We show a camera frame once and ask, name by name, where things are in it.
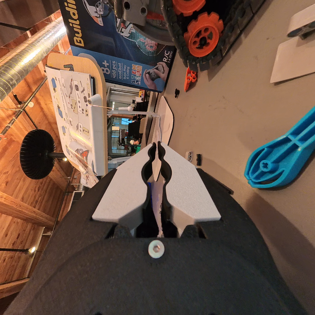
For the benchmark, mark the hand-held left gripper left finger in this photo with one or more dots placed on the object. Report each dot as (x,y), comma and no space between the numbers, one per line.
(123,194)

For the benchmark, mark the small grey connector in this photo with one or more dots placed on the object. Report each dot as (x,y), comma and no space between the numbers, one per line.
(189,156)

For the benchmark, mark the orange wedge panel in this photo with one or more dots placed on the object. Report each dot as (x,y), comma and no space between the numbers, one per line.
(189,78)

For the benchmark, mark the grey orange tracked toy robot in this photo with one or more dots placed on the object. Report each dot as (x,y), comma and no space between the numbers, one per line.
(204,39)

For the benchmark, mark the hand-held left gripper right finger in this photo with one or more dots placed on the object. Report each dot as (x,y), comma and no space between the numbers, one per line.
(192,194)

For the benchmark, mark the teal separator tool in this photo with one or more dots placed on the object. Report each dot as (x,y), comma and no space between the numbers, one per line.
(295,147)

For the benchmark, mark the silver ventilation duct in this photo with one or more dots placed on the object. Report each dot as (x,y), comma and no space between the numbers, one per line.
(24,56)

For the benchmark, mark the grey curved panel assembly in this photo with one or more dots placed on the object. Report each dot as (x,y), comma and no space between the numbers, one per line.
(157,168)
(292,61)

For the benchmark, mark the dark blue robot kit box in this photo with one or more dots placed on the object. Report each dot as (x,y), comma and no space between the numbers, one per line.
(123,69)

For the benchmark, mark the robot instruction booklet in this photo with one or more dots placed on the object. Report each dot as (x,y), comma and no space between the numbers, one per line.
(71,110)

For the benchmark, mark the black pleated pendant lamp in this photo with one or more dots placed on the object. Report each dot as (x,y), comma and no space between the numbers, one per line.
(37,155)

